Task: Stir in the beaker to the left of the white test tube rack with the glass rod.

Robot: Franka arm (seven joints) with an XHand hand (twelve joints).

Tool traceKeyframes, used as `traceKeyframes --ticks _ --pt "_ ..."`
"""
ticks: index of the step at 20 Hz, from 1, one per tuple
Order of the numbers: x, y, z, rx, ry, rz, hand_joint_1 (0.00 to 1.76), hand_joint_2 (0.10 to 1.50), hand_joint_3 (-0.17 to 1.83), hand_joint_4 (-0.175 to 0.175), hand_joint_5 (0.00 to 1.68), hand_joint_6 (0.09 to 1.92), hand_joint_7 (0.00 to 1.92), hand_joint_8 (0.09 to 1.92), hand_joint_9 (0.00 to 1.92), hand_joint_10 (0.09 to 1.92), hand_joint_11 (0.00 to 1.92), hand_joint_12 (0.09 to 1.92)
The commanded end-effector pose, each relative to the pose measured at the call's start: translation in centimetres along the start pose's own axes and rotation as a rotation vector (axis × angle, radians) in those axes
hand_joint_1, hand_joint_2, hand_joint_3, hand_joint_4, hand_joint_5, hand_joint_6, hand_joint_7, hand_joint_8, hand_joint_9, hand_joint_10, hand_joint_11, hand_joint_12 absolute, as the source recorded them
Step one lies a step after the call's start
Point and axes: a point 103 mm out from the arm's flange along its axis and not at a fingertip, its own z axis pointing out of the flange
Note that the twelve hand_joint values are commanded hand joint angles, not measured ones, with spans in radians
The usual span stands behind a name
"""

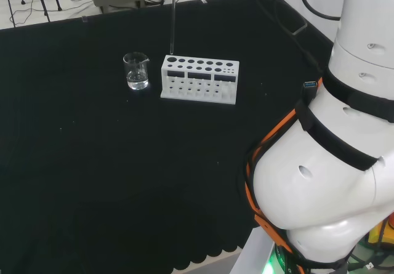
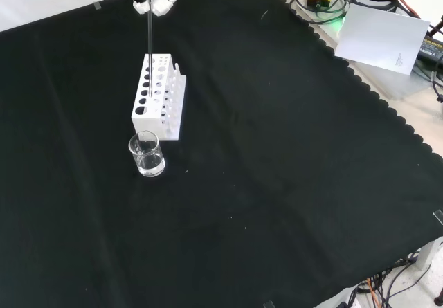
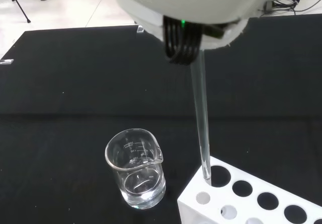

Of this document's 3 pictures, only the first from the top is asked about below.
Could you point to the clear glass rod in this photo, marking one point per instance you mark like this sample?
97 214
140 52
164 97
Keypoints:
174 24

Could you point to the clear glass beaker with water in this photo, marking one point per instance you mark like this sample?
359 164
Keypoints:
137 83

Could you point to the white test tube rack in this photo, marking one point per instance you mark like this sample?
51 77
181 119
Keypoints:
184 98

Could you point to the black tripod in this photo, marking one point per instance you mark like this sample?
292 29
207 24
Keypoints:
41 0

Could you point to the black bench cloth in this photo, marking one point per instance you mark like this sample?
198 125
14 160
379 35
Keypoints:
92 163

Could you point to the yellow stop button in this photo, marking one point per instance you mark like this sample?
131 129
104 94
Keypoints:
377 232

